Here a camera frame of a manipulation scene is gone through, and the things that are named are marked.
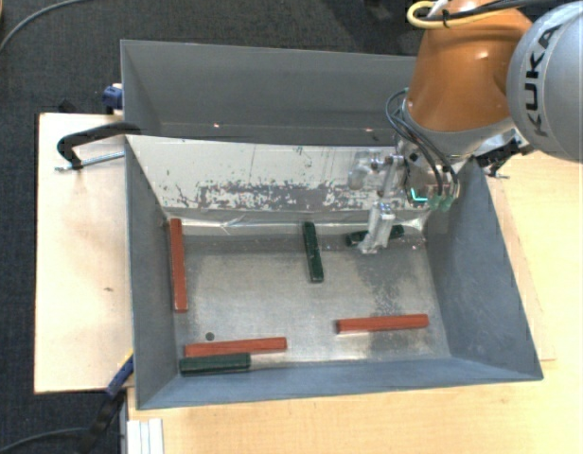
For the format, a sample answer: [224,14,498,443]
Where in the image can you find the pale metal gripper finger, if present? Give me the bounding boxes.
[358,201,385,256]
[379,205,398,251]

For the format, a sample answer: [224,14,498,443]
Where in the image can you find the dark green flat block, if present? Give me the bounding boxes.
[178,352,253,377]
[301,220,326,284]

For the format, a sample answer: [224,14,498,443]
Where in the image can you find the red-brown flat block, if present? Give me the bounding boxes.
[184,336,289,359]
[168,218,189,314]
[335,313,431,336]

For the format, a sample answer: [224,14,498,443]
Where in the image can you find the grey metal bin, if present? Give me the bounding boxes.
[119,39,544,410]

